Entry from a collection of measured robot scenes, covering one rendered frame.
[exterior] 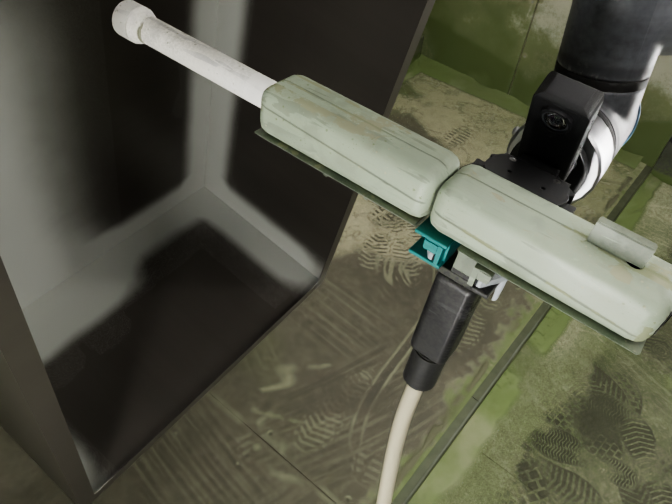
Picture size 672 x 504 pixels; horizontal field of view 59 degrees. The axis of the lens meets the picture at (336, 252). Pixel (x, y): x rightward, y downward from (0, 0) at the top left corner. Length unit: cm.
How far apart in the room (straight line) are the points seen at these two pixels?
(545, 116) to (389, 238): 149
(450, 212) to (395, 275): 145
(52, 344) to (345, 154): 84
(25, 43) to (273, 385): 104
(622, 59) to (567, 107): 17
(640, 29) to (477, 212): 30
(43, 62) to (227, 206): 58
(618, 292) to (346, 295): 143
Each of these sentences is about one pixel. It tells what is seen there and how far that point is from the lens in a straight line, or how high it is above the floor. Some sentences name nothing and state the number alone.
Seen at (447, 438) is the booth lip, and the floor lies 4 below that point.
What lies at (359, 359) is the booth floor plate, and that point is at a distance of 164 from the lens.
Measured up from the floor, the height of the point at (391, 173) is 116.
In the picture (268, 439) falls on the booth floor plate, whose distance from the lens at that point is 152.
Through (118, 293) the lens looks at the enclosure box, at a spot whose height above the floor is 51.
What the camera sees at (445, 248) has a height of 113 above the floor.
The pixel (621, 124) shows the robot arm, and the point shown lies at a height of 110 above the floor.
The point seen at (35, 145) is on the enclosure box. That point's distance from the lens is 95.
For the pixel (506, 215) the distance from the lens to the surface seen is 38.
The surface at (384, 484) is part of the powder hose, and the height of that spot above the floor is 80.
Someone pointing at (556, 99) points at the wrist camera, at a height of 119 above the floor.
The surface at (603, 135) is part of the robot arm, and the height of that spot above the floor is 111.
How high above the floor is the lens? 141
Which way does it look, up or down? 47 degrees down
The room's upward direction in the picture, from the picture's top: 6 degrees clockwise
